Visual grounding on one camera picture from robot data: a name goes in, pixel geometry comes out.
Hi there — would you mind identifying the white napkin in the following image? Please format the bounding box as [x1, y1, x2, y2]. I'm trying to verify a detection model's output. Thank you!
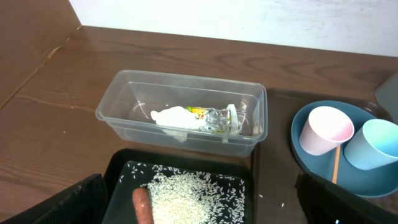
[150, 106, 206, 130]

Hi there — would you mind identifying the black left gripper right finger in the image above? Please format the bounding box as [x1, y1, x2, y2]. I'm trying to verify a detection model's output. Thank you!
[295, 174, 397, 224]

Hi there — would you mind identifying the dark blue plate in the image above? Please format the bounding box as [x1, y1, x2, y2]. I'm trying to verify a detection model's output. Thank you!
[290, 100, 397, 197]

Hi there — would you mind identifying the pink cup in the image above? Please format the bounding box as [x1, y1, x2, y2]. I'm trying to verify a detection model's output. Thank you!
[299, 106, 354, 156]

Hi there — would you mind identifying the grey dishwasher rack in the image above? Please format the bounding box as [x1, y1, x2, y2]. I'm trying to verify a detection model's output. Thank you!
[374, 74, 398, 124]

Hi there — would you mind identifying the light blue cup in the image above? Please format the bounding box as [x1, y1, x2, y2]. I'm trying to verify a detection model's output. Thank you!
[343, 119, 397, 170]

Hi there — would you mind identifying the wooden chopstick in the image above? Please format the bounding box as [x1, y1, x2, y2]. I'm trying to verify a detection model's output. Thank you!
[331, 146, 341, 184]

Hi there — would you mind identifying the clear plastic bin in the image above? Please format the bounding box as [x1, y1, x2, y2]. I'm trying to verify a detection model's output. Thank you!
[95, 70, 267, 157]

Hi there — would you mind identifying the brown serving tray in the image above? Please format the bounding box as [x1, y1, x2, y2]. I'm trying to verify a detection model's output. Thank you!
[253, 89, 397, 223]

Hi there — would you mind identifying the black tray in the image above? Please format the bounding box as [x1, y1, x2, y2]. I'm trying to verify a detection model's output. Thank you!
[102, 149, 254, 224]

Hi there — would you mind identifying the yellow silver snack wrapper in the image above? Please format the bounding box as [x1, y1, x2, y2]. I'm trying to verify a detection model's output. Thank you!
[186, 106, 232, 133]

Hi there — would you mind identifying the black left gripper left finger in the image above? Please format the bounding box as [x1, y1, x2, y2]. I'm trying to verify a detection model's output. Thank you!
[2, 174, 108, 224]

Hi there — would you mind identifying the white rice pile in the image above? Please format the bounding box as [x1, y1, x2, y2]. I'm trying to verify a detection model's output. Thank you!
[138, 165, 245, 224]

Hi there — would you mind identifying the orange carrot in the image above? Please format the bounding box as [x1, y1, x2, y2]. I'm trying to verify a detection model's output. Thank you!
[132, 187, 154, 224]

